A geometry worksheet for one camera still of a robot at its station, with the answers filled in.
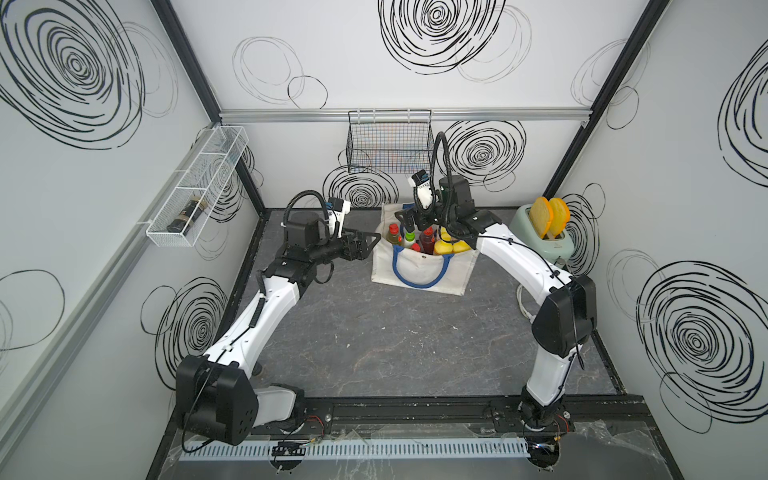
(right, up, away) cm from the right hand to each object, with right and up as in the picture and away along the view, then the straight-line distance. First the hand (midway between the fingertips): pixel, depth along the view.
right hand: (411, 204), depth 83 cm
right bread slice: (+46, -3, +8) cm, 47 cm away
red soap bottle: (+6, -11, +8) cm, 15 cm away
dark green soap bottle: (+2, -12, +10) cm, 16 cm away
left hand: (-12, -9, -7) cm, 16 cm away
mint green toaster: (+45, -12, +7) cm, 47 cm away
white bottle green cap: (0, -10, +7) cm, 12 cm away
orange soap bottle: (+9, -12, +1) cm, 15 cm away
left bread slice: (+41, -2, +9) cm, 42 cm away
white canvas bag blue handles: (-1, -18, +3) cm, 19 cm away
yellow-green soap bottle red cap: (-5, -9, +8) cm, 13 cm away
